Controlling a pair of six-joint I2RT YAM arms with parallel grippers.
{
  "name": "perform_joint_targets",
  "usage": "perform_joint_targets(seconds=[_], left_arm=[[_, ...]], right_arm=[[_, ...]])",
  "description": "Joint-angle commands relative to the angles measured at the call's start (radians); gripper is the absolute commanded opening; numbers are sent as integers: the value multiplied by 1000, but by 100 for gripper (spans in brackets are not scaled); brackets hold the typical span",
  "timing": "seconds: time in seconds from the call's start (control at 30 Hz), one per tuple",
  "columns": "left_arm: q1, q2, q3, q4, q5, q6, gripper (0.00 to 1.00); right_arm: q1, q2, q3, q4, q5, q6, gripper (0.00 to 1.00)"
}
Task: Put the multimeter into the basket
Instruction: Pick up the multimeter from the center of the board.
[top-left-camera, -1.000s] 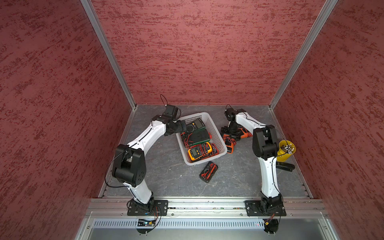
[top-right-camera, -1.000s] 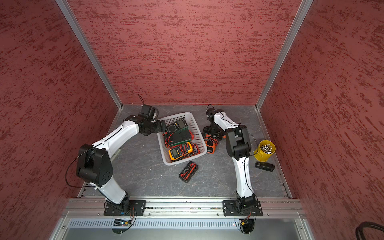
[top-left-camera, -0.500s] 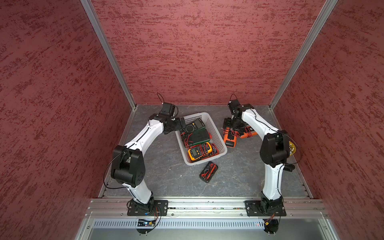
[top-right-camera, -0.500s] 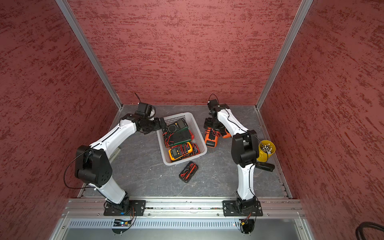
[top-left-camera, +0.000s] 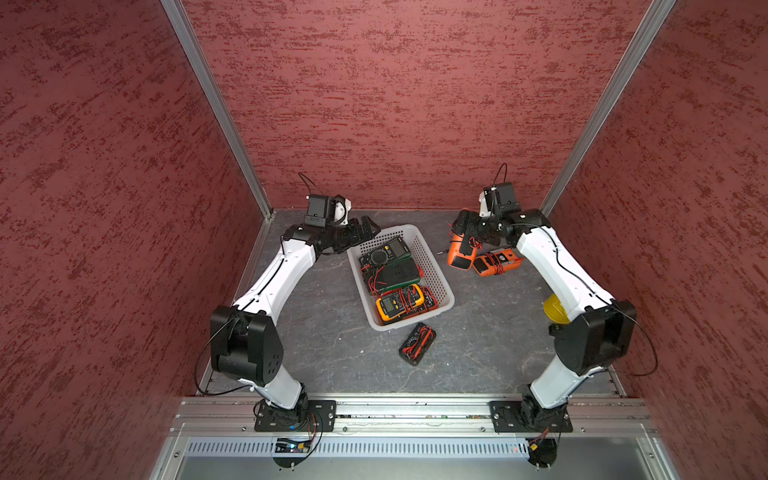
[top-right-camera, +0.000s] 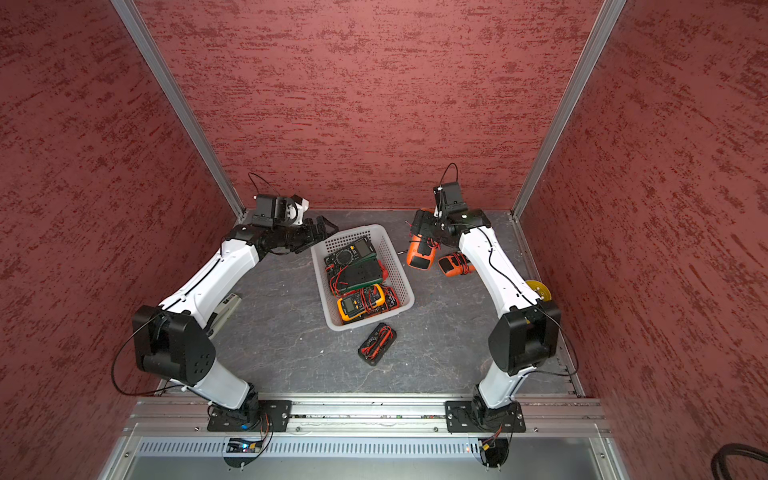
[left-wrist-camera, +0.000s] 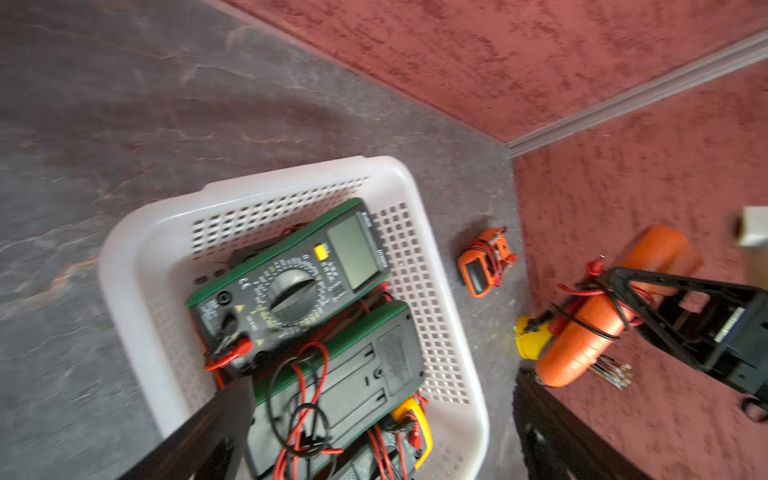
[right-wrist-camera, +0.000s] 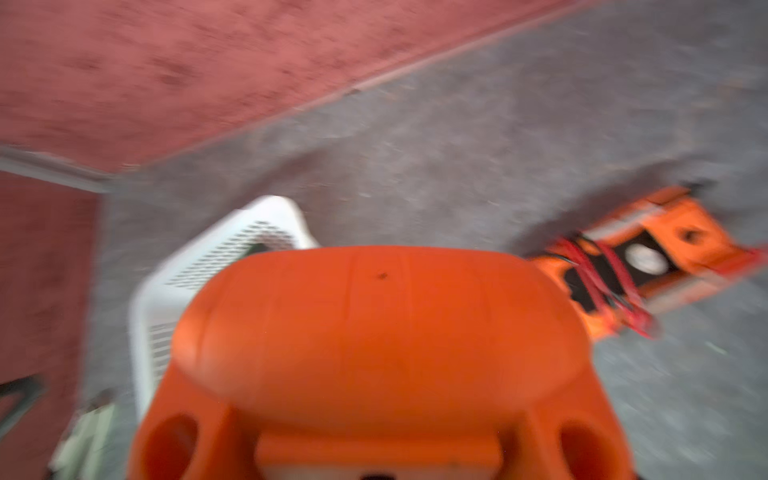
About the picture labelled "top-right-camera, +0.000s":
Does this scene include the black cable coil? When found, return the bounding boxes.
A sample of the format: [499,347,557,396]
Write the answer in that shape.
[710,442,768,480]

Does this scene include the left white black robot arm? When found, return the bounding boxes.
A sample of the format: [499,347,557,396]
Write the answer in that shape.
[131,216,339,432]

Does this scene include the black multimeter with red leads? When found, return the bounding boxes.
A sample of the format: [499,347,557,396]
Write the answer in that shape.
[357,323,397,366]

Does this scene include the yellow black multimeter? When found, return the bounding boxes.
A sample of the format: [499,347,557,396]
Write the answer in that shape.
[337,284,386,323]

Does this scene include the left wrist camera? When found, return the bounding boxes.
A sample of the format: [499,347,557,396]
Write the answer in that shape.
[250,194,310,229]

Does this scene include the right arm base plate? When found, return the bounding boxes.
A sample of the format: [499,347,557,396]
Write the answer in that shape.
[444,397,526,434]

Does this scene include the white grey stapler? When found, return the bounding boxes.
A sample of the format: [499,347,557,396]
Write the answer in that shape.
[205,293,242,338]

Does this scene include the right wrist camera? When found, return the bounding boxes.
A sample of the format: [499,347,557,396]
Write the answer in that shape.
[433,181,469,218]

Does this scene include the large red black multimeter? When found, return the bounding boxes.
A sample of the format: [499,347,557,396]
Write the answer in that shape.
[382,285,401,311]

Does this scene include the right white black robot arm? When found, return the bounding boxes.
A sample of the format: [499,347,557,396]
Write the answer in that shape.
[411,210,560,430]

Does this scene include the orange clamp meter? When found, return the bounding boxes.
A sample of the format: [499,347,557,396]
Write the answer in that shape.
[406,233,439,271]

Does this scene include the orange multimeter with leads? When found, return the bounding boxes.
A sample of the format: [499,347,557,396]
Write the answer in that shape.
[437,252,476,277]

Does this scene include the green multimeter face down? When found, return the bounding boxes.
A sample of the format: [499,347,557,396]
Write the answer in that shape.
[329,260,384,296]

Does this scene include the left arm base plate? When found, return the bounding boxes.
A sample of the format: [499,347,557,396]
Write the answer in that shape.
[207,400,293,433]

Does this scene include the yellow cup with batteries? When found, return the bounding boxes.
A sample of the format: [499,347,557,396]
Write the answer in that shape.
[526,280,553,302]

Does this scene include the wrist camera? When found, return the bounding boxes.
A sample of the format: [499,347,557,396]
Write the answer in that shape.
[250,194,310,229]
[433,181,469,218]

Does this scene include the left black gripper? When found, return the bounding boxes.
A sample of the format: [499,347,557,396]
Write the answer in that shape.
[273,215,339,252]

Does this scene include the green multimeter face up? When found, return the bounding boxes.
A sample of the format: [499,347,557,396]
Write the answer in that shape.
[324,237,377,272]

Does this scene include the white plastic perforated basket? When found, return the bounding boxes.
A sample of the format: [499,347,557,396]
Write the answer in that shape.
[310,224,415,332]

